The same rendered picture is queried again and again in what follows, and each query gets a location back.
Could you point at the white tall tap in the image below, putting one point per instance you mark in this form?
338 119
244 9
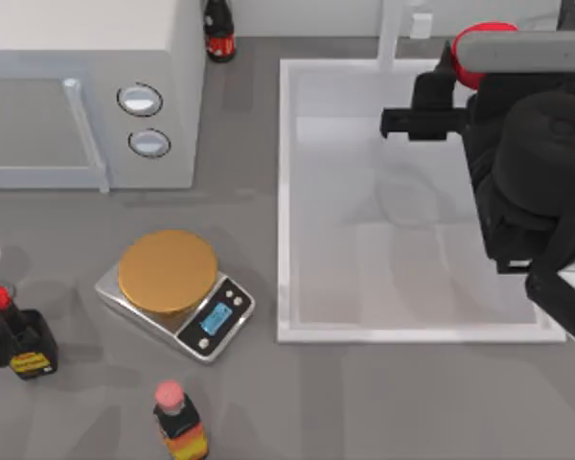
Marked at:
389 33

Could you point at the silver kitchen scale gold plate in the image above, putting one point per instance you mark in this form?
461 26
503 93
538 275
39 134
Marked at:
167 273

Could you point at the microwave oven door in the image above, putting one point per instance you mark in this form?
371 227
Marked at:
24 124

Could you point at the black bottle pink cap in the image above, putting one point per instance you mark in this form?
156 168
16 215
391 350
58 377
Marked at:
179 421

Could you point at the dark bottle red label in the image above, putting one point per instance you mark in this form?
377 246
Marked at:
220 33

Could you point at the round microwave knob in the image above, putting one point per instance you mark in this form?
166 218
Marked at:
140 99
149 143

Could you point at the pale grey rounded box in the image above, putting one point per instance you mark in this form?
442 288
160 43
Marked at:
522 52

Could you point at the pale microwave oven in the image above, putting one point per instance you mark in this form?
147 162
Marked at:
182 57

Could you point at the red cup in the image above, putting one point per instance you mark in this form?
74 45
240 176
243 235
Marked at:
466 72

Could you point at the white sink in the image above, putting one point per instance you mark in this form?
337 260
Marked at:
364 239

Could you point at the black bottle red cap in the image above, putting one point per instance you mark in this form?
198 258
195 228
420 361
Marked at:
31 345

